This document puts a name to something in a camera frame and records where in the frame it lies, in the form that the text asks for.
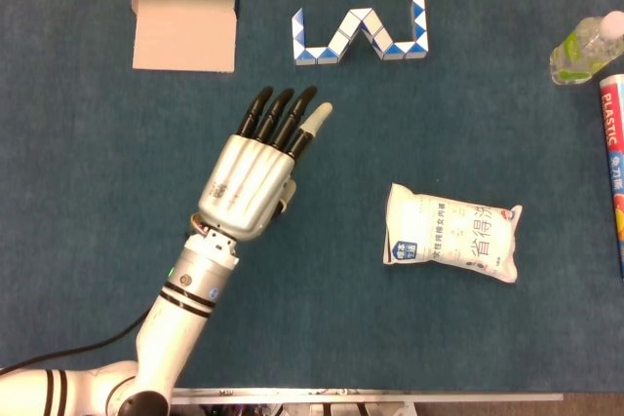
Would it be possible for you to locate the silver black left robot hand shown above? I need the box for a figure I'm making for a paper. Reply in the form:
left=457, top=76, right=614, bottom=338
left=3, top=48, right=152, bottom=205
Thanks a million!
left=194, top=85, right=334, bottom=243

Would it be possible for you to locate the blue white snake puzzle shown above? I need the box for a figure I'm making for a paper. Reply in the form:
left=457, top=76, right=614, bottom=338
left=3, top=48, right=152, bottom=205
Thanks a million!
left=291, top=0, right=431, bottom=67

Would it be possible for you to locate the open blue cardboard box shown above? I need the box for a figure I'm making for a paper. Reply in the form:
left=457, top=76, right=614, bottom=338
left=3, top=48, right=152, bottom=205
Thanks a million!
left=130, top=0, right=241, bottom=75

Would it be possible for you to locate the blue felt table cloth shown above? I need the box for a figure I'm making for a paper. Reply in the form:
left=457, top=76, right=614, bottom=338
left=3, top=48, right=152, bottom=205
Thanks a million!
left=0, top=0, right=624, bottom=393

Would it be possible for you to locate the white printed plastic packet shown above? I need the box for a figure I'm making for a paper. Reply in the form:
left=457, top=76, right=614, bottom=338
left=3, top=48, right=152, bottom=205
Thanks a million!
left=382, top=182, right=524, bottom=284

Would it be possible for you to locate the clear green label water bottle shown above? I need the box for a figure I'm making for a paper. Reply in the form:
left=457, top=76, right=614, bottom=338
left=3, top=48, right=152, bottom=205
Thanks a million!
left=549, top=10, right=624, bottom=87

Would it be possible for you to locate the plastic wrap roll box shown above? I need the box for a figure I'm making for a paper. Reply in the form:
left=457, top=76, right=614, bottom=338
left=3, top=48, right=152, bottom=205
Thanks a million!
left=599, top=72, right=624, bottom=282

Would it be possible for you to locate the aluminium table edge rail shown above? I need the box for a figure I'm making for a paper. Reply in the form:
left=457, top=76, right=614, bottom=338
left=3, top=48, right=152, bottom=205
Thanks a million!
left=170, top=386, right=565, bottom=407

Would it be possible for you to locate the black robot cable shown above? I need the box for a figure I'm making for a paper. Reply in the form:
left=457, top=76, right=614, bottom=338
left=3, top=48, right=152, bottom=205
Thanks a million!
left=0, top=311, right=150, bottom=373

